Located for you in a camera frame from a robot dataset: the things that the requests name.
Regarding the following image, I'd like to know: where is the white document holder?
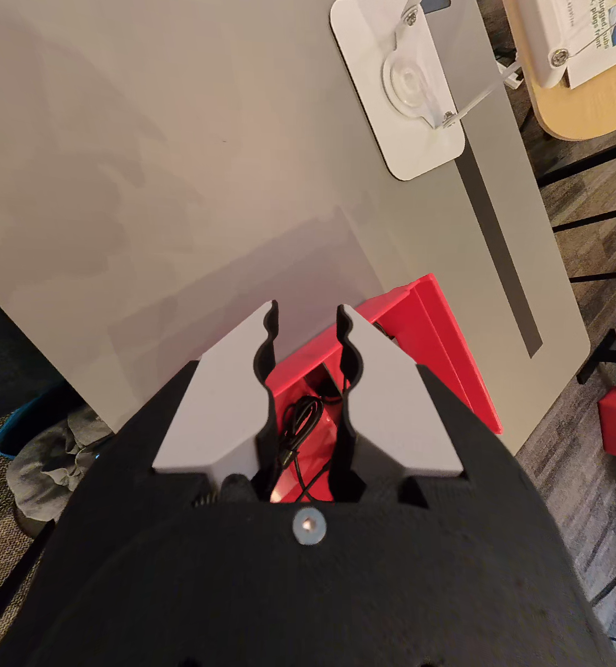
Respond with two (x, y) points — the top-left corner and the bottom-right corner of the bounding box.
(516, 0), (575, 90)

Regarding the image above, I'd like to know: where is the teal blue bag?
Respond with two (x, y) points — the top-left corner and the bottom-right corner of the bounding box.
(0, 388), (71, 460)

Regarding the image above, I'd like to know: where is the red plastic bin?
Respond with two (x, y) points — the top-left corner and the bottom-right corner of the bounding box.
(263, 273), (504, 503)

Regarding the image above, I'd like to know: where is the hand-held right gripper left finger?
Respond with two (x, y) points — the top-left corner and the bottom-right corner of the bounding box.
(151, 300), (280, 488)

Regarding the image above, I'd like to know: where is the printed instruction sheet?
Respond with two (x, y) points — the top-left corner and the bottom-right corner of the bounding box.
(562, 0), (616, 90)

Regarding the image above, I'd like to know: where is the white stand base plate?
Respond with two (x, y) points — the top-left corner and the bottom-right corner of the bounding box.
(330, 0), (466, 181)

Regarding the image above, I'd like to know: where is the grey crumpled cloth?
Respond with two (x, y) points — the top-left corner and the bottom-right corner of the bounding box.
(6, 404), (116, 522)

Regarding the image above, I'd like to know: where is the clear acrylic stand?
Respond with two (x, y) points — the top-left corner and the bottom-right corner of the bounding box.
(381, 0), (522, 130)

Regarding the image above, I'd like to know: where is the black strapped usb-c cable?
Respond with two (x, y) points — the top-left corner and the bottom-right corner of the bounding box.
(278, 395), (336, 503)

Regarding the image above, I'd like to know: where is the black metal furniture leg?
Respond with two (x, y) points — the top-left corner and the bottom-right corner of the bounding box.
(578, 329), (616, 386)
(568, 263), (616, 293)
(537, 138), (616, 188)
(553, 204), (616, 232)

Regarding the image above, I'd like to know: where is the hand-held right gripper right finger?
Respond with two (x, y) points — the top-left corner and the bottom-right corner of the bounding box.
(331, 305), (465, 493)

